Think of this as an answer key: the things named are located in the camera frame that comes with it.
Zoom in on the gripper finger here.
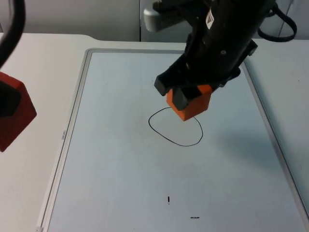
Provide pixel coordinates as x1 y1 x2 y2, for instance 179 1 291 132
173 85 203 111
154 57 192 97
0 81 22 118

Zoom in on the red cube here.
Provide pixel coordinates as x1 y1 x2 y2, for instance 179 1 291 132
0 71 38 153

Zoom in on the orange cube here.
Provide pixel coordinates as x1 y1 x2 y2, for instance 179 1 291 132
166 84 213 122

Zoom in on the grey-framed whiteboard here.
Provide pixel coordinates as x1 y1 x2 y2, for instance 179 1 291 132
35 47 309 232

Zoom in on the black cable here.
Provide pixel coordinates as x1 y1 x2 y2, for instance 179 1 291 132
256 0 297 44
0 0 27 69

